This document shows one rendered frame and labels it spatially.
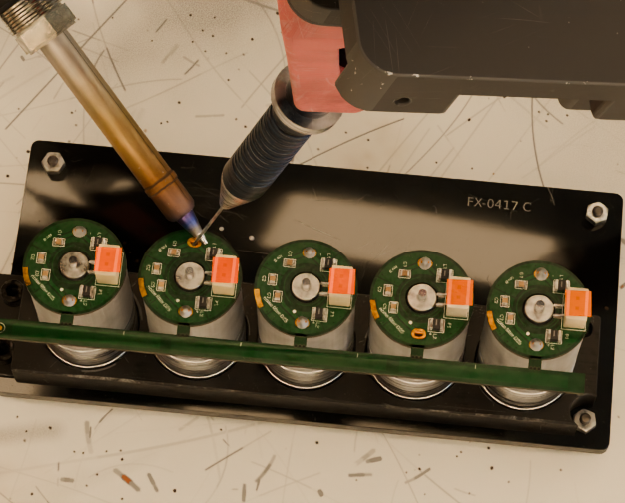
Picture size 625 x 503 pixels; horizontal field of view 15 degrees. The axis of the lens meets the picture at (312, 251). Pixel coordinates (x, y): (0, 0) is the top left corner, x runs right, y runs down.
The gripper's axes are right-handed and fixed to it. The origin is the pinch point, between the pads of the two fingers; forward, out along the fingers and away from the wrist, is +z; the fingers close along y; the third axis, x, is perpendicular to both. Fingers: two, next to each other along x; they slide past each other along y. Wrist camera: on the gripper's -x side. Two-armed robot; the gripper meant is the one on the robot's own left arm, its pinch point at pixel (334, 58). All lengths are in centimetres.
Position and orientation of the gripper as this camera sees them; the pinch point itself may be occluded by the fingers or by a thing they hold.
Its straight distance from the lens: 47.3
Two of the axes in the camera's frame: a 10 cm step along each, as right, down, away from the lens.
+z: -3.1, 3.9, 8.7
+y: 1.1, 9.2, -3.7
